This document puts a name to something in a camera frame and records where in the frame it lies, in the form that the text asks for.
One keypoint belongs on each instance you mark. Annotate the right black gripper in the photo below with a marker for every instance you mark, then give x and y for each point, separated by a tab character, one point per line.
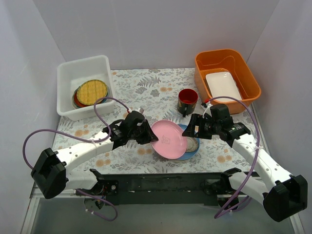
197	125

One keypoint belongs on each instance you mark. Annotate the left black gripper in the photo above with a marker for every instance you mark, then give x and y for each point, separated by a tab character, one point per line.
142	132

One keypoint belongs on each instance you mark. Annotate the pink round plate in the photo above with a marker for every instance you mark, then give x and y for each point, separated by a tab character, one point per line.
171	144

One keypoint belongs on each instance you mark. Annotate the yellow woven round plate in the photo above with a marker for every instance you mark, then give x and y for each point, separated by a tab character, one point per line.
91	90

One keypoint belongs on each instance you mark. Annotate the red gold rimmed plate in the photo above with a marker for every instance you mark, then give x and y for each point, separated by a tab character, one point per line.
76	101

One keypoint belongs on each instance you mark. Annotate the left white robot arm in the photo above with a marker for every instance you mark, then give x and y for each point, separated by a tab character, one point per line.
54	170

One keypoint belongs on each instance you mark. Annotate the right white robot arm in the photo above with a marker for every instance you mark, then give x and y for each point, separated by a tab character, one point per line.
268	175

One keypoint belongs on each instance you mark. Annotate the orange plastic bin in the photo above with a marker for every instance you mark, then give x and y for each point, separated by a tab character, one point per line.
226	60

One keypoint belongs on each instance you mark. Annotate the white translucent plastic bin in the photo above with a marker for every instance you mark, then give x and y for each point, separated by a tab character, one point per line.
71	75

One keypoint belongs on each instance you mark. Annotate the blue round plate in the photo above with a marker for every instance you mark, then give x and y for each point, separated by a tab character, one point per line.
186	155

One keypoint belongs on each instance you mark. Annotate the small cream patterned plate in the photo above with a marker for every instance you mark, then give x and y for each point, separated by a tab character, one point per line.
192	144

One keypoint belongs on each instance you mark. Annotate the red black cup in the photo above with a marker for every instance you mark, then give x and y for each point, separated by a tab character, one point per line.
187	99

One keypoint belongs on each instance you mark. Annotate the floral table mat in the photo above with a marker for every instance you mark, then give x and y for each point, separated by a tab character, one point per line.
155	91

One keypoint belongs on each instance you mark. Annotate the white rectangular plate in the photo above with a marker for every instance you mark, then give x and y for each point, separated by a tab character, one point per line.
222	84

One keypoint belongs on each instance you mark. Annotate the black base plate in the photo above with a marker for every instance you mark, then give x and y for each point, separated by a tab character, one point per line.
158	189

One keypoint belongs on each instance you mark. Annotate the aluminium rail frame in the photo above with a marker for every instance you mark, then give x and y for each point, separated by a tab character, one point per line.
281	198

